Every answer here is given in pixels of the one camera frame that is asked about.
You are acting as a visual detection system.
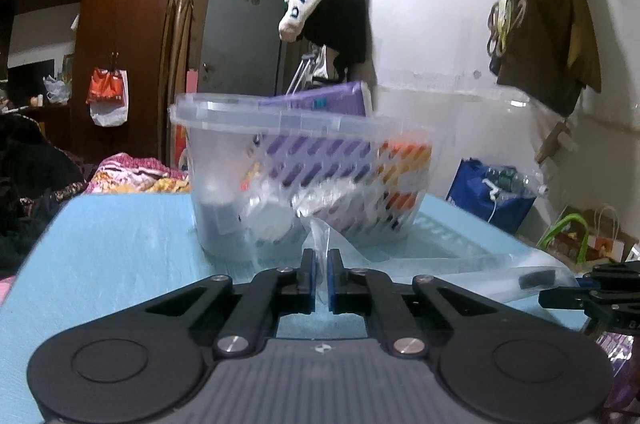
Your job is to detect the clear plastic bag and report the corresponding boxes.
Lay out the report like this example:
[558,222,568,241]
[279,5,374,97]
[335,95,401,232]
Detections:
[304,215,578,303]

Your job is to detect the orange white package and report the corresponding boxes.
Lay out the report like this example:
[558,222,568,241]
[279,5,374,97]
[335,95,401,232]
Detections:
[376,140,433,231]

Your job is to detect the purple box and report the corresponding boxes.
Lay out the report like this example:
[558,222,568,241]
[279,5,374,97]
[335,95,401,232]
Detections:
[258,81,373,117]

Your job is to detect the clear plastic basket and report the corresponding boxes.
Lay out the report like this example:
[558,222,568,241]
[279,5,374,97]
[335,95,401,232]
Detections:
[169,94,438,261]

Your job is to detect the blue shopping bag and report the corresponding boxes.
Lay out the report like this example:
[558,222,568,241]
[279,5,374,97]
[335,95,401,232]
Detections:
[446,159,539,235]

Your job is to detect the pink floral bedding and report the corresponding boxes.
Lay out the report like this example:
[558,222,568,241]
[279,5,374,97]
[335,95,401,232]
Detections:
[85,152,191,193]

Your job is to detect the orange white plastic bag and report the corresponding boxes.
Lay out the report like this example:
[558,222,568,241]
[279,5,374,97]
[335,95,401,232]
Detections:
[86,68,129,127]

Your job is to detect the olive hanging bags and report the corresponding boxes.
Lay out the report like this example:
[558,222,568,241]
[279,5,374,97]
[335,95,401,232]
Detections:
[487,0,601,118]

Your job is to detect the black hanging garment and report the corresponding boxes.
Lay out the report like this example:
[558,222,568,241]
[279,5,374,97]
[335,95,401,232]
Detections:
[302,0,368,81]

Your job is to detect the grey metal door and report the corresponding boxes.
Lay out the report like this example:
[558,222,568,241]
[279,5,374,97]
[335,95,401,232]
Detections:
[198,0,285,97]

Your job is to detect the brown wooden wardrobe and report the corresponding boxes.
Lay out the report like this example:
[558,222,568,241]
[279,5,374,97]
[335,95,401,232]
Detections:
[1,0,171,162]

